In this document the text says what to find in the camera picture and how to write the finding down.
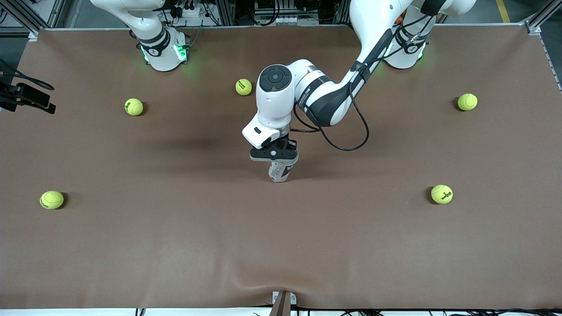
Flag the white power strip black plugs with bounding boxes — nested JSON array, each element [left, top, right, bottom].
[[178, 4, 203, 19]]

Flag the white blue tennis ball can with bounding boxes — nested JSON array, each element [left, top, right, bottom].
[[268, 161, 298, 183]]

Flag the green-lit arm base box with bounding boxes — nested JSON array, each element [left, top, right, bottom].
[[173, 37, 190, 62]]

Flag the white connector strip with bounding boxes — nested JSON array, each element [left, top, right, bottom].
[[273, 15, 320, 25]]

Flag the brown table cover cloth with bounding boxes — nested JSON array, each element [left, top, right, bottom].
[[0, 25, 562, 310]]

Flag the aluminium frame strut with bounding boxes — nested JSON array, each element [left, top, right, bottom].
[[4, 0, 41, 36], [526, 0, 555, 35]]

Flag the grey bracket with brown post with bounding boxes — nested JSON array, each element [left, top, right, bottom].
[[271, 291, 297, 316]]

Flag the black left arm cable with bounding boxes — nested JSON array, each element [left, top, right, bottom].
[[292, 13, 433, 152]]

